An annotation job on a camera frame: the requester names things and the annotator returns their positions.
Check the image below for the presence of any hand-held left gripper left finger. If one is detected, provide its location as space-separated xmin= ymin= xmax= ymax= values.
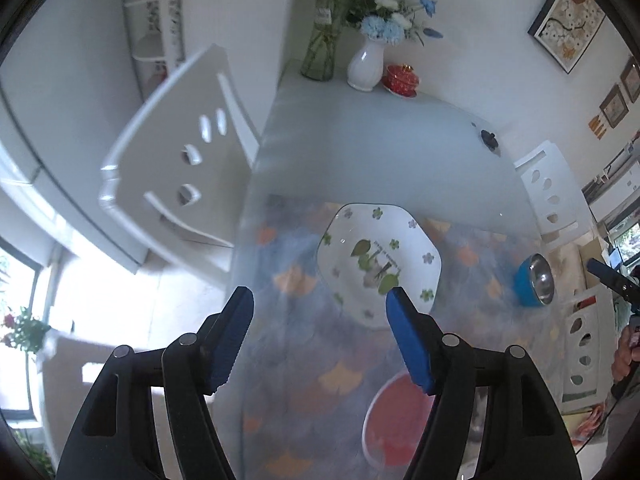
xmin=56 ymin=286 xmax=256 ymax=480

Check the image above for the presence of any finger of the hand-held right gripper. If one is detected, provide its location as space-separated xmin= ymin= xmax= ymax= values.
xmin=586 ymin=258 xmax=640 ymax=301

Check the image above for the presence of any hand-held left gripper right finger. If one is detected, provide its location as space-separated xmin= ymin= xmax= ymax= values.
xmin=385 ymin=287 xmax=583 ymax=480

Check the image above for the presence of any pink cartoon bowl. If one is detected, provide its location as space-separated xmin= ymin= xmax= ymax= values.
xmin=361 ymin=370 xmax=441 ymax=468

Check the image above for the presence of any blue steel-lined bowl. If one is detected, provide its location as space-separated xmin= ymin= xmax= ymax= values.
xmin=513 ymin=253 xmax=557 ymax=307

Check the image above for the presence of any white floral hexagonal plate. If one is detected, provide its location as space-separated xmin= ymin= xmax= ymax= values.
xmin=316 ymin=203 xmax=442 ymax=331

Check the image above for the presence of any person's right hand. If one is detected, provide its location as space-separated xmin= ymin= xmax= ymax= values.
xmin=612 ymin=332 xmax=640 ymax=383

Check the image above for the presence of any scale pattern tablecloth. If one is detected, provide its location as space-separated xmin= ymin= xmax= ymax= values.
xmin=232 ymin=192 xmax=591 ymax=480

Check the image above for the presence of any small framed picture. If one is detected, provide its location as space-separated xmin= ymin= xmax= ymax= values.
xmin=620 ymin=54 xmax=640 ymax=103
xmin=599 ymin=84 xmax=630 ymax=128

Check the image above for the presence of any red flowering plant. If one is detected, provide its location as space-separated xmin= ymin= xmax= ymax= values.
xmin=0 ymin=305 xmax=51 ymax=356

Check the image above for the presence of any red white saucer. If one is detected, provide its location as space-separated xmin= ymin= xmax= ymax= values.
xmin=383 ymin=82 xmax=422 ymax=98

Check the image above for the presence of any large framed tree picture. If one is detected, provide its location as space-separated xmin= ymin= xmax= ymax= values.
xmin=528 ymin=0 xmax=608 ymax=76

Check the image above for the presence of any red lidded teacup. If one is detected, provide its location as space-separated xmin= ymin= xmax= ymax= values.
xmin=384 ymin=63 xmax=420 ymax=95

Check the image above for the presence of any white ceramic vase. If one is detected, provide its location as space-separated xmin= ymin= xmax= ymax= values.
xmin=347 ymin=35 xmax=387 ymax=92

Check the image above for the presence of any clear glass vase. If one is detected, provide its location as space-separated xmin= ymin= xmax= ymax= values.
xmin=300 ymin=0 xmax=337 ymax=82

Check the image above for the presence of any blue white flower bouquet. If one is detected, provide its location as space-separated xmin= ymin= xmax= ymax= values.
xmin=345 ymin=0 xmax=443 ymax=47

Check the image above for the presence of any white carved wall shelf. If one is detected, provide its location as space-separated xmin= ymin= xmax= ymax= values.
xmin=122 ymin=0 xmax=187 ymax=86

